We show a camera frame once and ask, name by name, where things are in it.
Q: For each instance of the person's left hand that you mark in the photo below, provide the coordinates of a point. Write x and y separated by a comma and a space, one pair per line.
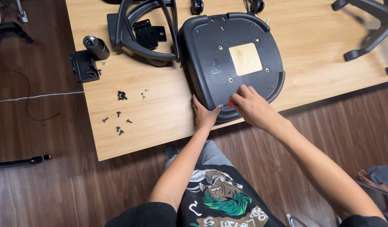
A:
204, 117

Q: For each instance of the person's right hand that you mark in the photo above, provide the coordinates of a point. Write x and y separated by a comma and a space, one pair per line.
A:
257, 108

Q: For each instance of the black plastic chair seat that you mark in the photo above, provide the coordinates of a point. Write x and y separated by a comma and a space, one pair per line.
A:
225, 63

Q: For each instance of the grey trousers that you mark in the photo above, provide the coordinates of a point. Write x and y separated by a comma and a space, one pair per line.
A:
209, 154

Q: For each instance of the dark grey shoe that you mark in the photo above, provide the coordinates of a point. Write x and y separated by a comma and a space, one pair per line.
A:
171, 151

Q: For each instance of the cluster of black bolts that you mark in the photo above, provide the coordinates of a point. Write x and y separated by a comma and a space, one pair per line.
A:
122, 95

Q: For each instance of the black printed t-shirt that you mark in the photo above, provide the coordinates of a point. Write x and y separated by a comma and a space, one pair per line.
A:
219, 201

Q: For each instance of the black caster wheel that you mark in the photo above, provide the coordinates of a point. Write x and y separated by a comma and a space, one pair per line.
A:
256, 5
197, 6

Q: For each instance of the heap of black screws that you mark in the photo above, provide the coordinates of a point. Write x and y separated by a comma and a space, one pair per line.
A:
92, 73

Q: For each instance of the black gas lift cylinder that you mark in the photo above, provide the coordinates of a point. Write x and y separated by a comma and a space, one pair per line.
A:
98, 47

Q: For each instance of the black chair mechanism plate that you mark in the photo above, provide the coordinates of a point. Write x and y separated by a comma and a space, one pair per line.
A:
82, 67

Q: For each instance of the black chair star base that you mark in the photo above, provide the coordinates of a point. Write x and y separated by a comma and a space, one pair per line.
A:
375, 34

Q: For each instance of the black chair armrest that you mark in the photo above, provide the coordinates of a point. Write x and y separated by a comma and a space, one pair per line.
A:
20, 161

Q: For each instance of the grey metal stand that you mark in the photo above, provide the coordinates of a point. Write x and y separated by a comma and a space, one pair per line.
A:
21, 14

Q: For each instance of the black chair part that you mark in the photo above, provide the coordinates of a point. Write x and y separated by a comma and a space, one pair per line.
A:
11, 30

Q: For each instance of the black metal bracket plate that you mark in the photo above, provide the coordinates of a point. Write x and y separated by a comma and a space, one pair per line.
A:
150, 34

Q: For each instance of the black chair backrest frame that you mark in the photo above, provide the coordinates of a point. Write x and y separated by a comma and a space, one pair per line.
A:
126, 37

